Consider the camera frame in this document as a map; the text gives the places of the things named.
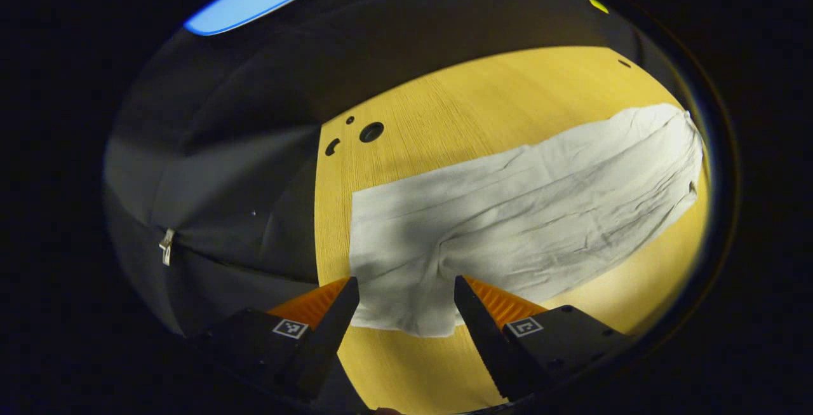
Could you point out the small white clip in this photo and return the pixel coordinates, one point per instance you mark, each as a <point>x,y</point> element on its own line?
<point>167,246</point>

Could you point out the white jeans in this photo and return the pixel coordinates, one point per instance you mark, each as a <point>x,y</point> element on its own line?
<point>508,211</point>

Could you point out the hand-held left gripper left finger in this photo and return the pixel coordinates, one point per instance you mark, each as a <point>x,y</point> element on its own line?
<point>333,339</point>

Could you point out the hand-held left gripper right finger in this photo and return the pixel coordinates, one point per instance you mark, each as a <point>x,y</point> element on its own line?
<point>483,339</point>

